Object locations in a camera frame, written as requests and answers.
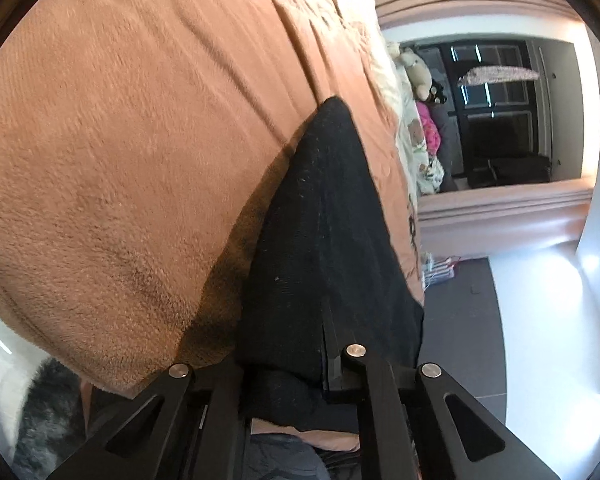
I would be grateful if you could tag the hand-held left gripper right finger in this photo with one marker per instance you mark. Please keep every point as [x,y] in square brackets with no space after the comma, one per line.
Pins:
[375,400]

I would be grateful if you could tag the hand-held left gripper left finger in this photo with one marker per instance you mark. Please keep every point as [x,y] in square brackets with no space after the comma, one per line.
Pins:
[180,385]

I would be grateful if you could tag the black pants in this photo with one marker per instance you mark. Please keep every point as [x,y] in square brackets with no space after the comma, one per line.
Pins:
[325,240]

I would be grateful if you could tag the person's leg in grey trousers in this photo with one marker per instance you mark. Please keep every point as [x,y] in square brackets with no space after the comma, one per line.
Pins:
[290,460]

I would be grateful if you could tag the grey furry cloth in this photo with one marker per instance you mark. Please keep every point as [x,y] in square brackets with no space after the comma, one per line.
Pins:
[45,410]

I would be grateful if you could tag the orange blanket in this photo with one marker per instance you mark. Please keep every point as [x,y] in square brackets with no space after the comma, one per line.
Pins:
[130,160]

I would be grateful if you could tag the white patterned cloth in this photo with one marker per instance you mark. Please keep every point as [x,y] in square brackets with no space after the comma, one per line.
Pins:
[432,175]

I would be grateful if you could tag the pink plush toy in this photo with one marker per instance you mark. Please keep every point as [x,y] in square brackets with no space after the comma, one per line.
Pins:
[430,127]

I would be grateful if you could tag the dark window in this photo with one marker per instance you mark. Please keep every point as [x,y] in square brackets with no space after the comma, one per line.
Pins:
[500,130]

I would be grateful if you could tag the black plush toy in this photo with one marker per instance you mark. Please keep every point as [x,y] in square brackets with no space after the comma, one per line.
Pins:
[437,92]

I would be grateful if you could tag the beige plush toy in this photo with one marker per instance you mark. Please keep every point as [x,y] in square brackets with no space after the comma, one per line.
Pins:
[415,67]

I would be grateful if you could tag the hanging floral garment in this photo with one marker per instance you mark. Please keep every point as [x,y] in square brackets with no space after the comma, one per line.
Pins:
[495,75]

